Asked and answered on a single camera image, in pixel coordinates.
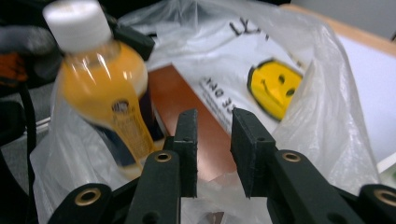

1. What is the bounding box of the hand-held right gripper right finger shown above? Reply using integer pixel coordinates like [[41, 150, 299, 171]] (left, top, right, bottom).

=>
[[230, 107, 278, 199]]

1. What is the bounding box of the clear plastic shopping bag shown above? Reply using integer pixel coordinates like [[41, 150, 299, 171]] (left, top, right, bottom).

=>
[[29, 0, 382, 224]]

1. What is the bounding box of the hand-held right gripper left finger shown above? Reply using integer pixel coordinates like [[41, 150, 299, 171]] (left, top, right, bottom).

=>
[[163, 108, 199, 199]]

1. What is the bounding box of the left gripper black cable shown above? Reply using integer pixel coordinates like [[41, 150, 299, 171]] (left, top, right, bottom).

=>
[[18, 82, 40, 224]]

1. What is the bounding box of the orange juice bottle white cap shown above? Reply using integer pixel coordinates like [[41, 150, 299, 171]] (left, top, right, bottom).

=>
[[42, 0, 157, 180]]

